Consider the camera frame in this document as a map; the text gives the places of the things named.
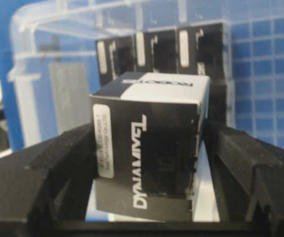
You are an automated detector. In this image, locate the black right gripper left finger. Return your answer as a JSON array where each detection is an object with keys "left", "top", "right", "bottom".
[{"left": 0, "top": 124, "right": 96, "bottom": 223}]

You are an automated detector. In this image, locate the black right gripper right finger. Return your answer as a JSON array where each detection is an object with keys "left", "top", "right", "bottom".
[{"left": 203, "top": 120, "right": 284, "bottom": 222}]

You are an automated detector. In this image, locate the black box case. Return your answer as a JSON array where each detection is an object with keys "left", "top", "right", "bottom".
[
  {"left": 176, "top": 22, "right": 230, "bottom": 83},
  {"left": 95, "top": 36, "right": 135, "bottom": 86},
  {"left": 89, "top": 72, "right": 211, "bottom": 222},
  {"left": 133, "top": 30, "right": 177, "bottom": 73}
]

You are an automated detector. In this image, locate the clear plastic storage case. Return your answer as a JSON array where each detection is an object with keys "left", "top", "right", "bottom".
[{"left": 7, "top": 0, "right": 284, "bottom": 158}]

